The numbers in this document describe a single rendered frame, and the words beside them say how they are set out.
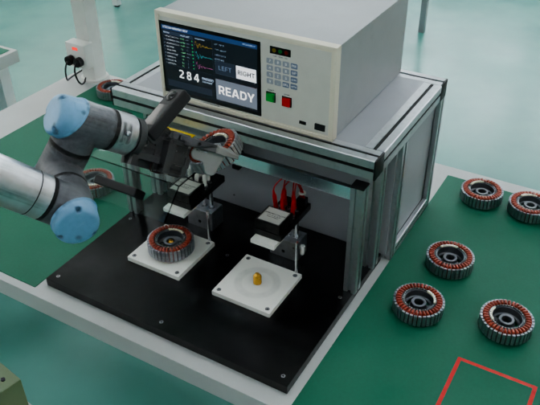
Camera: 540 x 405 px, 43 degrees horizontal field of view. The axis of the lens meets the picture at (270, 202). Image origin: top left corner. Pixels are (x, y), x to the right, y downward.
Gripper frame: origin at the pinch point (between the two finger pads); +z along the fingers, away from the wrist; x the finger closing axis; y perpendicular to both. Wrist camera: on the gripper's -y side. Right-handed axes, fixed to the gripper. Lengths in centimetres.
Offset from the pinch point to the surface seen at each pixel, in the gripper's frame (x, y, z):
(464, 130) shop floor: -101, -57, 235
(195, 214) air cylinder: -29.6, 15.0, 21.0
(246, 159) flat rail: -6.5, -0.5, 13.2
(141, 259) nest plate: -27.7, 27.9, 7.4
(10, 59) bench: -169, -23, 18
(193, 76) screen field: -17.4, -15.3, 1.6
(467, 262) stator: 25, 9, 60
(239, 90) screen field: -6.3, -14.2, 6.6
